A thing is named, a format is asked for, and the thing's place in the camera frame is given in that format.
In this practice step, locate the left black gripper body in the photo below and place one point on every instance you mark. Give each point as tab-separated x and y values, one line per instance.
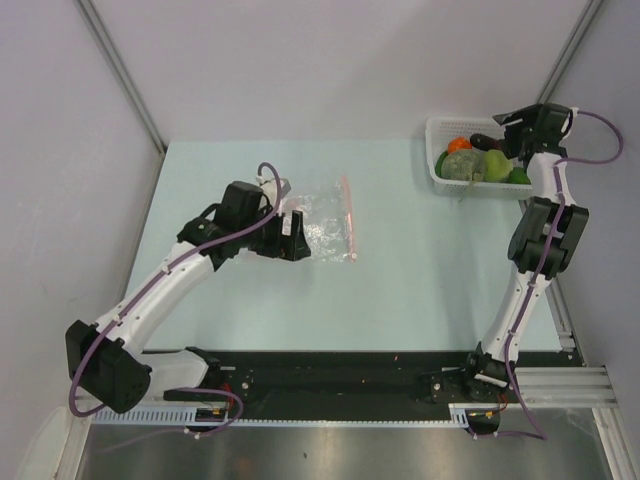
269	240

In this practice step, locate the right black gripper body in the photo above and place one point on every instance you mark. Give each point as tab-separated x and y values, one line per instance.
516	135

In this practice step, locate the clear zip top bag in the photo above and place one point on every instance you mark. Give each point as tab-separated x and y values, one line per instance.
327	218

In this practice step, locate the green fake bell pepper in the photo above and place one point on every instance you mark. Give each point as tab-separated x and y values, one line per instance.
518	176

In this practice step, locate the pale green fake cabbage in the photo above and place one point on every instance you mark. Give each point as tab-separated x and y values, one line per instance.
497	166

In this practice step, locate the purple fake eggplant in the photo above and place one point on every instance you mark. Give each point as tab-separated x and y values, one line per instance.
484	142

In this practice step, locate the orange fake pumpkin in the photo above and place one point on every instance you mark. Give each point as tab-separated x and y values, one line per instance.
459	143

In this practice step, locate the green netted fake melon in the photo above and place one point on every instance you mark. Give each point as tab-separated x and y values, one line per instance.
465	166

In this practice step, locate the green fake chili pepper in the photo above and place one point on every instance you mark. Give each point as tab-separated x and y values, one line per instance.
439	163

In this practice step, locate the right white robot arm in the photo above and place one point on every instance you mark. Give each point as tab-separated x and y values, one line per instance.
541	247

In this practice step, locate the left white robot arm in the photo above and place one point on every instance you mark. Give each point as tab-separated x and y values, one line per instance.
106	358

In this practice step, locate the white plastic basket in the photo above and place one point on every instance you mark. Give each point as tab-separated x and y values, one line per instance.
439	131

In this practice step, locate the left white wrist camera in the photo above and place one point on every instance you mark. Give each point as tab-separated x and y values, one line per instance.
271	194

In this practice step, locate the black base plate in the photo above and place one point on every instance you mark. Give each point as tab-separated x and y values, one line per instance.
382	386

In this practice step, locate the aluminium frame rail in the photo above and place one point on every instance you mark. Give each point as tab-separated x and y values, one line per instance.
566	387

